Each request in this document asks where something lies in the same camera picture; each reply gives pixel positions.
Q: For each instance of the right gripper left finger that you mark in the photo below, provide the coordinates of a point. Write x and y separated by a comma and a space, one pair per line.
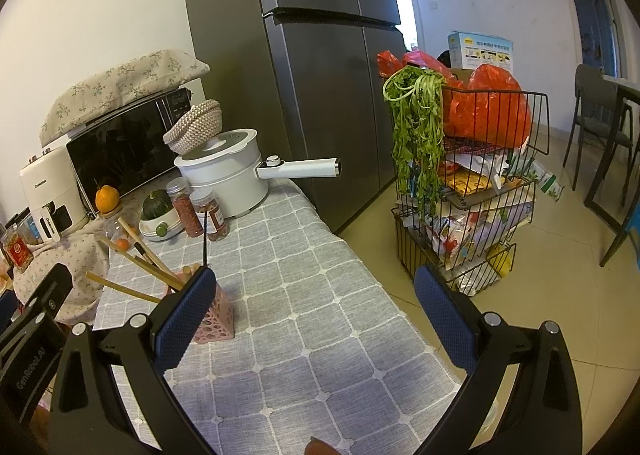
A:
148, 345

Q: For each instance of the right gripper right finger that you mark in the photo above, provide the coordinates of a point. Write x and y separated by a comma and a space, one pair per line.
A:
481, 344

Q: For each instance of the wooden chopstick gold tip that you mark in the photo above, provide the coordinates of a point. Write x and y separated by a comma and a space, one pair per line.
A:
147, 252

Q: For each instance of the black chopstick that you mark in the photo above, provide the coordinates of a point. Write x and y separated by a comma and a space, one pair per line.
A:
205, 237

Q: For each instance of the pink perforated utensil basket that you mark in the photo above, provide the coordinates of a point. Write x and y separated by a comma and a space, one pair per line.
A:
218, 322

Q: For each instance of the red label glass jar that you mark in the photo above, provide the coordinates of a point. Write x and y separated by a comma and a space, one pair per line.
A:
13, 244

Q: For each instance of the floral cloth on cabinet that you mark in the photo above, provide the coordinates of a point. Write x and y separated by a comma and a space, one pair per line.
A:
80, 252

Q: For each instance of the clear jar with oranges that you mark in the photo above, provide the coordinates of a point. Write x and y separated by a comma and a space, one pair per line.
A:
114, 231

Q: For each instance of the white bowl with squash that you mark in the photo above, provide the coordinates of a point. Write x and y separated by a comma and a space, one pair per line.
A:
159, 220

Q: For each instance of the orange fruit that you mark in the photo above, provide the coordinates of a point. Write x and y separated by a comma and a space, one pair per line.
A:
107, 198

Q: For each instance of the grey checkered tablecloth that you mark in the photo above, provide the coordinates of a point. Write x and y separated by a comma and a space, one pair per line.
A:
319, 350

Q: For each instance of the red spice jar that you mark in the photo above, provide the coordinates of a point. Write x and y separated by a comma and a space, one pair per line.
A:
207, 208
179, 191

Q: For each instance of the white electric cooking pot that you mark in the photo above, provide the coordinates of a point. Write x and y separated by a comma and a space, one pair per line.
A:
232, 166

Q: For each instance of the black microwave oven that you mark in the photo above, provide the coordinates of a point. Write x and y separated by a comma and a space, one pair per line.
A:
126, 149

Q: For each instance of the woven beige basket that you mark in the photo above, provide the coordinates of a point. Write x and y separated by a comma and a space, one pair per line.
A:
200, 124

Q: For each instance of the red plastic bag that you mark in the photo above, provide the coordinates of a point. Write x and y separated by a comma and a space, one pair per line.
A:
489, 106

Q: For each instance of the dark chair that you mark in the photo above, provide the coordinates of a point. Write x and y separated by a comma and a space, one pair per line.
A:
595, 102

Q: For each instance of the green leafy vegetables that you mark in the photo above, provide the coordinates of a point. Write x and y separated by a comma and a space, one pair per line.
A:
417, 135

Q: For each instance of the floral cloth on microwave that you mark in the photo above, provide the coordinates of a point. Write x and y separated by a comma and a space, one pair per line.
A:
118, 86

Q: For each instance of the blue white cardboard box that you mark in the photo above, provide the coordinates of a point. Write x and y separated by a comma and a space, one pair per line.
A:
468, 51

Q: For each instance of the dark grey refrigerator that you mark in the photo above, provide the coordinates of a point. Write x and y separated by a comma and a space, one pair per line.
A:
303, 74

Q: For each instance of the black wire storage rack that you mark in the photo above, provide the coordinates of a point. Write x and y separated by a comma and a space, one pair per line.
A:
487, 194

